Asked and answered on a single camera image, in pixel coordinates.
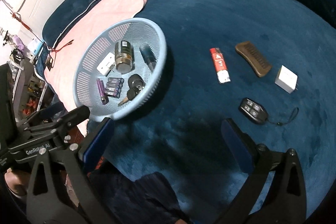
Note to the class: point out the light blue plastic basket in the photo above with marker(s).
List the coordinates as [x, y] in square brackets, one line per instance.
[137, 31]

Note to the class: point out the pink cloth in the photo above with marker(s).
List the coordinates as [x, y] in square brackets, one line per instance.
[71, 48]

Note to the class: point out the person's left hand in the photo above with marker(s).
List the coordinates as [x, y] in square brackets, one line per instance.
[17, 181]

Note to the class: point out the brown wooden comb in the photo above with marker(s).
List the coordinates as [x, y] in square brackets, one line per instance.
[254, 58]

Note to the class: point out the black four-button key fob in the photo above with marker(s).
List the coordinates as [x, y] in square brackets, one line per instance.
[257, 113]

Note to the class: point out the white wall charger cube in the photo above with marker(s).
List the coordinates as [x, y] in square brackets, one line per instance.
[286, 79]

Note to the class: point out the clear blue-grey cosmetic tube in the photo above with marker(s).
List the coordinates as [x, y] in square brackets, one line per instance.
[148, 56]

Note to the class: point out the navy piped cushion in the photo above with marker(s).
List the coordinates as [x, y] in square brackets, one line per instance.
[64, 18]

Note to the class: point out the white plug adapter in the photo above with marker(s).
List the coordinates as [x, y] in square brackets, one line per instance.
[107, 64]

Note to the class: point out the black oval key pouch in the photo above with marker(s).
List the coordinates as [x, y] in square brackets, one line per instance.
[136, 80]

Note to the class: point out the black car key with ring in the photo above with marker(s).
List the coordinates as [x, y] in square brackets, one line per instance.
[132, 93]

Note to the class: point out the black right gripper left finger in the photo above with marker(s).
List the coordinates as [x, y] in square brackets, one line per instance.
[47, 198]

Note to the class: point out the pack of batteries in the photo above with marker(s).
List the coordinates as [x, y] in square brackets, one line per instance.
[114, 86]

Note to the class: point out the purple lighter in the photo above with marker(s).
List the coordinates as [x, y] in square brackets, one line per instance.
[101, 90]

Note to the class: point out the dark green labelled jar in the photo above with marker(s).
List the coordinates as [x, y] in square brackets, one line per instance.
[123, 53]

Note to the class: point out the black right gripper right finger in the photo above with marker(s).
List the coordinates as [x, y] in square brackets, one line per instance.
[274, 191]

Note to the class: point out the red and white lighter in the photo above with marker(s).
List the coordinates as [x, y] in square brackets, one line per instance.
[220, 65]

